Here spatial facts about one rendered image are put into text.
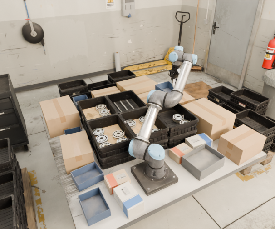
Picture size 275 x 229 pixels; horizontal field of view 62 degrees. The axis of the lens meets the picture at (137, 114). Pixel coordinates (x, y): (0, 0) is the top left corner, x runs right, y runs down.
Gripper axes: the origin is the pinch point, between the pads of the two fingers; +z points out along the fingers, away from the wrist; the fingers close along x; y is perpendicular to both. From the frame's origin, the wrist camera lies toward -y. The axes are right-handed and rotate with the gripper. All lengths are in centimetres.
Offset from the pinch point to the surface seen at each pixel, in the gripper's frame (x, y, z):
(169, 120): 6.5, -7.8, 30.5
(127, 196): 74, -65, 40
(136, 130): 40, -7, 33
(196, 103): -27.2, -3.3, 20.3
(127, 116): 41, 9, 29
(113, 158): 69, -27, 41
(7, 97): 143, 119, 43
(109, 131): 62, 2, 35
